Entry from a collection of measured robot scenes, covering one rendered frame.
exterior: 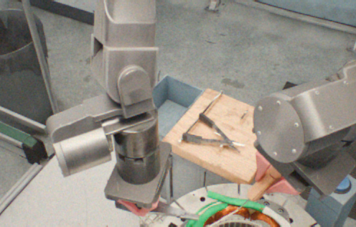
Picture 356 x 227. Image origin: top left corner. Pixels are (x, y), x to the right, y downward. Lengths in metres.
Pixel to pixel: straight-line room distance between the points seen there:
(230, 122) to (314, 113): 0.64
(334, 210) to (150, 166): 0.49
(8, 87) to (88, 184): 1.08
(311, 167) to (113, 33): 0.24
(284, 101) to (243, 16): 2.88
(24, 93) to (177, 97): 1.27
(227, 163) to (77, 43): 2.23
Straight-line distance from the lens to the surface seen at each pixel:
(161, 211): 0.68
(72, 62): 2.88
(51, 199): 1.24
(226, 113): 1.00
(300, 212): 0.83
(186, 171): 0.99
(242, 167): 0.90
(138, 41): 0.48
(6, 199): 1.40
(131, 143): 0.53
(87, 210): 1.20
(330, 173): 0.49
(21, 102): 2.30
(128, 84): 0.48
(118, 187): 0.60
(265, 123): 0.38
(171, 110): 1.11
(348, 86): 0.37
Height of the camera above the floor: 1.78
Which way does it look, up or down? 46 degrees down
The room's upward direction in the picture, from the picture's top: straight up
